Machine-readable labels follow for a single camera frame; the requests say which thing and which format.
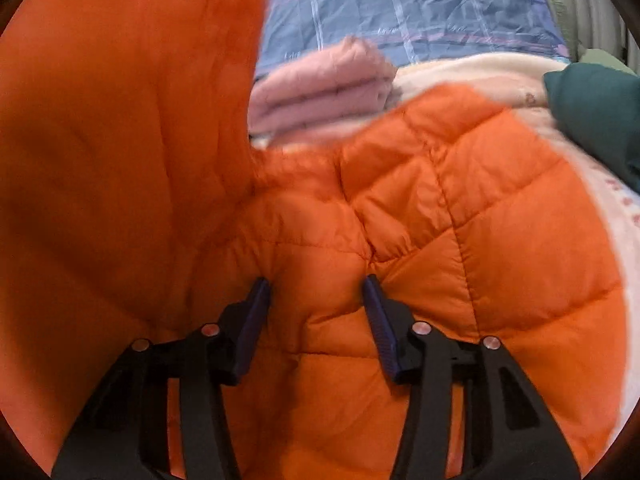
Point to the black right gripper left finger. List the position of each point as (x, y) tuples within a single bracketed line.
[(158, 413)]

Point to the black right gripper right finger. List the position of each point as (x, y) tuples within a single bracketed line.
[(507, 429)]

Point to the orange puffer jacket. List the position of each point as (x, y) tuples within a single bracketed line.
[(134, 206)]

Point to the dark green folded garment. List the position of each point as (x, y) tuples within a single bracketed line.
[(597, 108)]

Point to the cream fleece blanket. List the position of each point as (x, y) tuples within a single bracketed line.
[(517, 81)]

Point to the pink folded garment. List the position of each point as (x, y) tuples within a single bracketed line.
[(350, 78)]

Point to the green pillow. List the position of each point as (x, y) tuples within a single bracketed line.
[(596, 25)]

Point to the grey curtain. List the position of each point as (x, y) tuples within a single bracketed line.
[(595, 25)]

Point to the blue plaid quilt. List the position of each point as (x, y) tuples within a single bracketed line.
[(410, 31)]

